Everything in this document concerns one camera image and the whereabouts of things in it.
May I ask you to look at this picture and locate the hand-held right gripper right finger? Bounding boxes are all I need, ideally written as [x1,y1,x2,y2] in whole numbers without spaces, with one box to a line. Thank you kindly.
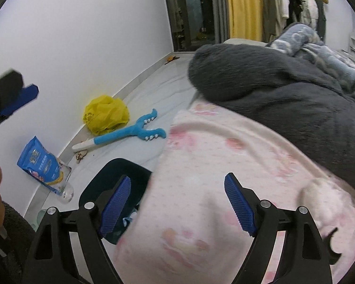
[224,172,334,284]

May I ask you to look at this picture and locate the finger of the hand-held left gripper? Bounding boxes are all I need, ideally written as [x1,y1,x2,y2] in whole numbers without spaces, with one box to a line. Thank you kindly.
[0,84,39,117]

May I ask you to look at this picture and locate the grey hanging trousers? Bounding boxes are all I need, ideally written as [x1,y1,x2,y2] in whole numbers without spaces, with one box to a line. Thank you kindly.
[315,0,327,40]

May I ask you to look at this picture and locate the yellow plastic bag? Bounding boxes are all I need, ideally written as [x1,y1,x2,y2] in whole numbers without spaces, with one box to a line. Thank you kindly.
[83,95,130,135]

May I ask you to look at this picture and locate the white hanging jacket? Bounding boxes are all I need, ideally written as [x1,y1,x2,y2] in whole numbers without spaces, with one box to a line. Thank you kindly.
[299,0,318,28]

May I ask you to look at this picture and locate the grey curtain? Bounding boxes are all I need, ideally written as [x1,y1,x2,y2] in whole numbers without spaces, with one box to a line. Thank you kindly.
[210,0,234,43]

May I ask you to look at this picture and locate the black hair claw clip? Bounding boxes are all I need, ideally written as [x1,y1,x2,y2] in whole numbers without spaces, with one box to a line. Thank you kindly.
[324,228,342,265]

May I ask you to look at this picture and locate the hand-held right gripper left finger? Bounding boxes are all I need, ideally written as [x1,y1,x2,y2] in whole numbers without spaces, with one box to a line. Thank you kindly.
[22,175,131,284]

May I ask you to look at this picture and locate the glass balcony door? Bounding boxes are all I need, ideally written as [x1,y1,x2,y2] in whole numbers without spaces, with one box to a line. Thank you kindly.
[163,0,225,52]

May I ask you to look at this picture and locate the blue forked plush toy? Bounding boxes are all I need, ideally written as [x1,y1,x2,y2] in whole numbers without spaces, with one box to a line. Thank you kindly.
[72,108,167,152]

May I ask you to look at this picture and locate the white hanging garment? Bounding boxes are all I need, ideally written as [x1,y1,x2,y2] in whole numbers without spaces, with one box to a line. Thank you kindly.
[271,0,290,33]

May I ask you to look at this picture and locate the pink printed bedsheet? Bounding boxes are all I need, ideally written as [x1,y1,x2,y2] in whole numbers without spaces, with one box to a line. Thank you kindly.
[112,99,355,284]

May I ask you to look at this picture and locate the blue snack bag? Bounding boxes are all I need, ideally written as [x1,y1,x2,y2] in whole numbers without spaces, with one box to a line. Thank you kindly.
[17,136,74,203]

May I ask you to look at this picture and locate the yellow curtain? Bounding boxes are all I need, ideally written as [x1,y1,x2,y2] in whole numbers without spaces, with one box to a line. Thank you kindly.
[225,0,262,42]

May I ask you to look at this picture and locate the dark teal trash bin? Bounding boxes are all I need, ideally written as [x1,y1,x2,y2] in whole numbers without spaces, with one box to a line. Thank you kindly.
[78,158,153,244]

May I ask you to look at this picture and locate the blue patterned duvet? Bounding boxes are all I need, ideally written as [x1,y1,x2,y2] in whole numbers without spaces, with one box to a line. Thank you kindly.
[266,22,355,95]

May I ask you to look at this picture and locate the grey fluffy blanket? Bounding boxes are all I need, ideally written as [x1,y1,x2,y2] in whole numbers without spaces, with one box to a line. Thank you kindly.
[188,43,355,184]

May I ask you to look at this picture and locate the person's left forearm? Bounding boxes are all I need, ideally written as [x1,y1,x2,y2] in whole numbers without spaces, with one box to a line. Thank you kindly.
[0,201,36,284]

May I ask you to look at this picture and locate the clothes on hanging rack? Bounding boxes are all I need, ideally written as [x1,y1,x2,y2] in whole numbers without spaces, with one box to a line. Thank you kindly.
[259,0,277,40]

